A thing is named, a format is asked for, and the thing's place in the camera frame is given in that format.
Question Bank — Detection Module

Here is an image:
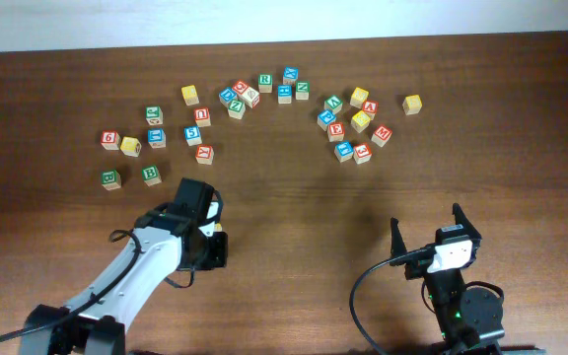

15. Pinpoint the red U block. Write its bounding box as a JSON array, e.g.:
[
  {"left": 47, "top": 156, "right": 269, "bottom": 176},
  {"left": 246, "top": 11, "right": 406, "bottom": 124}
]
[{"left": 194, "top": 107, "right": 211, "bottom": 127}]

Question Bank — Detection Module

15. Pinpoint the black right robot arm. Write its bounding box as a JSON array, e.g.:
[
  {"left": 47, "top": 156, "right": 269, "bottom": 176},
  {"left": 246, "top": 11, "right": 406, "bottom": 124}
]
[{"left": 390, "top": 203, "right": 546, "bottom": 354}]

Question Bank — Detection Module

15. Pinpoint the blue 5 block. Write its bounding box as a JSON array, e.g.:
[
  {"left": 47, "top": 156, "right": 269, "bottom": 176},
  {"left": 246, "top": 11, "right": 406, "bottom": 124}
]
[{"left": 183, "top": 126, "right": 202, "bottom": 146}]

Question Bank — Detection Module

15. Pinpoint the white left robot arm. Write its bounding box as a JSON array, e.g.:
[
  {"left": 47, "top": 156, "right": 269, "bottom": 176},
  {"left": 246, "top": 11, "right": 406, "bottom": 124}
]
[{"left": 19, "top": 201, "right": 227, "bottom": 354}]

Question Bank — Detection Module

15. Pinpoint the green B block left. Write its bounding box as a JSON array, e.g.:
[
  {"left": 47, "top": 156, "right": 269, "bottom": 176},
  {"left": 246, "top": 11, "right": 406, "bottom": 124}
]
[{"left": 101, "top": 170, "right": 121, "bottom": 190}]

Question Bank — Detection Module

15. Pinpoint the blue H block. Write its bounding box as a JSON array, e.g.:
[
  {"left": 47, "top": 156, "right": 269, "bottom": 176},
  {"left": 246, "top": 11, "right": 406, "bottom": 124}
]
[{"left": 277, "top": 85, "right": 292, "bottom": 105}]

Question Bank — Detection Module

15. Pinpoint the red A block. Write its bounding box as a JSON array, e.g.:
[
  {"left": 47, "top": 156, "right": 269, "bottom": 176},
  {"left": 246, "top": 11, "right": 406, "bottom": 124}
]
[{"left": 361, "top": 101, "right": 379, "bottom": 120}]

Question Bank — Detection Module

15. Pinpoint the red 6 I block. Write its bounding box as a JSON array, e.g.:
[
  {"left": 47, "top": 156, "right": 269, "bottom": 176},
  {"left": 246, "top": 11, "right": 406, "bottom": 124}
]
[{"left": 101, "top": 130, "right": 121, "bottom": 151}]

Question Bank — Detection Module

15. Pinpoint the red M block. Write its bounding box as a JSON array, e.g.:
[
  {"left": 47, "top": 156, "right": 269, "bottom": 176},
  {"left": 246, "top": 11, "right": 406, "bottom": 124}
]
[{"left": 371, "top": 125, "right": 392, "bottom": 147}]

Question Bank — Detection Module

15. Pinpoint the blue D block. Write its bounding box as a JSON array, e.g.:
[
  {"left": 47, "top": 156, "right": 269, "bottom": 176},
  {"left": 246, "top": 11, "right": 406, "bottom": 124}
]
[{"left": 219, "top": 87, "right": 237, "bottom": 107}]

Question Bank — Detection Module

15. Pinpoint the red E block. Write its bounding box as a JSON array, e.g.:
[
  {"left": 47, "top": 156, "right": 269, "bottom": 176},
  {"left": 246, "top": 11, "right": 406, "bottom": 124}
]
[{"left": 326, "top": 122, "right": 345, "bottom": 142}]

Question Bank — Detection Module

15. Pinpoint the green b block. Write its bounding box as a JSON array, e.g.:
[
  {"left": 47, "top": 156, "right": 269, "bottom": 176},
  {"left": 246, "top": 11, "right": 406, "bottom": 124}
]
[
  {"left": 101, "top": 170, "right": 121, "bottom": 190},
  {"left": 142, "top": 165, "right": 162, "bottom": 186}
]

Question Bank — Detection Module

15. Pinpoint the green Z block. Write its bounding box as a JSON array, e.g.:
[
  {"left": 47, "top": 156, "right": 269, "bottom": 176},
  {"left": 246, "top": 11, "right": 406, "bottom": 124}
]
[{"left": 228, "top": 100, "right": 246, "bottom": 119}]

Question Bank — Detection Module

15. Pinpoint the blue P block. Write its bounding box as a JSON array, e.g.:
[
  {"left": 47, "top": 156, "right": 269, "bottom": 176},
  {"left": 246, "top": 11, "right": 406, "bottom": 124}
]
[{"left": 318, "top": 109, "right": 336, "bottom": 131}]

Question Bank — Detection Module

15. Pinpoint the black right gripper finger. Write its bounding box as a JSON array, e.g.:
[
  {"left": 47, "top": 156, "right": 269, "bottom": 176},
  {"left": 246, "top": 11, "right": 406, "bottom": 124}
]
[
  {"left": 453, "top": 203, "right": 480, "bottom": 241},
  {"left": 390, "top": 217, "right": 407, "bottom": 258}
]

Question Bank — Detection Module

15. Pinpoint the green V block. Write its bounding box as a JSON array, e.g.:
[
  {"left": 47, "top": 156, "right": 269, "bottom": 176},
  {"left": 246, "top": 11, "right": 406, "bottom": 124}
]
[{"left": 323, "top": 95, "right": 343, "bottom": 114}]

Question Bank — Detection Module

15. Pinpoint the red K block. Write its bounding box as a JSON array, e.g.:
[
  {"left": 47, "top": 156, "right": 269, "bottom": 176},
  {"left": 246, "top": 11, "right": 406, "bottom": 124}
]
[{"left": 195, "top": 144, "right": 215, "bottom": 165}]

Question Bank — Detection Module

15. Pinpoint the green J block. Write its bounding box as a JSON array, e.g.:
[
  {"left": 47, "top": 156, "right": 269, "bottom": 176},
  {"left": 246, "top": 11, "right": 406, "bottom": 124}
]
[{"left": 145, "top": 106, "right": 164, "bottom": 126}]

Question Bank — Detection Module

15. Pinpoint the blue T umbrella block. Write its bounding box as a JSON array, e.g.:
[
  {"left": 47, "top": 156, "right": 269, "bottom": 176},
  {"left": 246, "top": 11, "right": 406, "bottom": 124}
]
[{"left": 334, "top": 141, "right": 354, "bottom": 163}]

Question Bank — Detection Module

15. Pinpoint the blue I block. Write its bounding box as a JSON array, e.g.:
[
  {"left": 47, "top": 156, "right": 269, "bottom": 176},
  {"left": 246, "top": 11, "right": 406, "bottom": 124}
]
[{"left": 147, "top": 128, "right": 167, "bottom": 149}]

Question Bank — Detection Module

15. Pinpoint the blue X block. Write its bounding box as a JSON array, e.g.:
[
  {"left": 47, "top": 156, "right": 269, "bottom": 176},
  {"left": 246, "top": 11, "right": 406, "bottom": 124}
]
[{"left": 282, "top": 66, "right": 299, "bottom": 86}]

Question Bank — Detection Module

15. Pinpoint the green R block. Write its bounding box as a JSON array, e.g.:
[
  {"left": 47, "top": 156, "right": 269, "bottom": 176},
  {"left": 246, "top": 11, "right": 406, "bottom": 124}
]
[{"left": 257, "top": 73, "right": 273, "bottom": 93}]

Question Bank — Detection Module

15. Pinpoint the red 3 block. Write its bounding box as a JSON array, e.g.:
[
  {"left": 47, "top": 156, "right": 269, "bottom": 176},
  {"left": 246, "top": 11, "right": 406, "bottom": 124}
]
[{"left": 353, "top": 143, "right": 372, "bottom": 165}]

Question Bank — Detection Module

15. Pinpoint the green B block right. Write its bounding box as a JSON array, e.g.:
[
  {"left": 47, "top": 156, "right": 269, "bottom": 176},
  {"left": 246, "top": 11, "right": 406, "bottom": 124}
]
[{"left": 142, "top": 165, "right": 162, "bottom": 186}]

